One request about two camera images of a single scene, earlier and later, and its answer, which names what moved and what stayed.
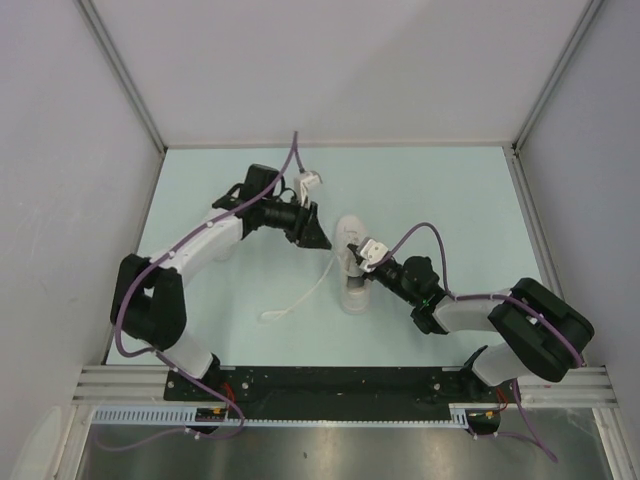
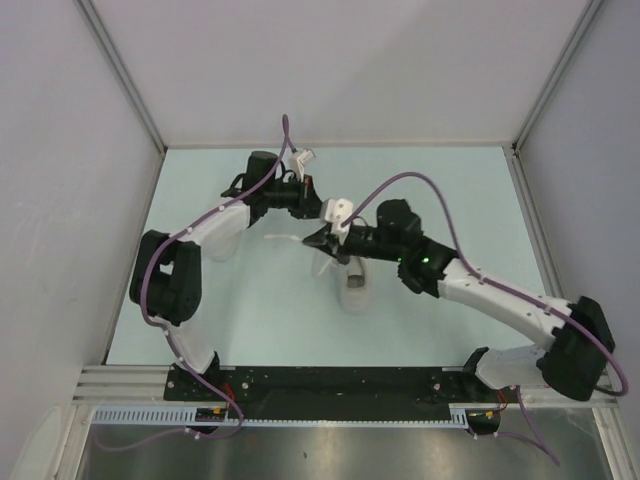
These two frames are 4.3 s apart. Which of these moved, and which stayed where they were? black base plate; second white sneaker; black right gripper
Moved: black right gripper
Stayed: second white sneaker; black base plate
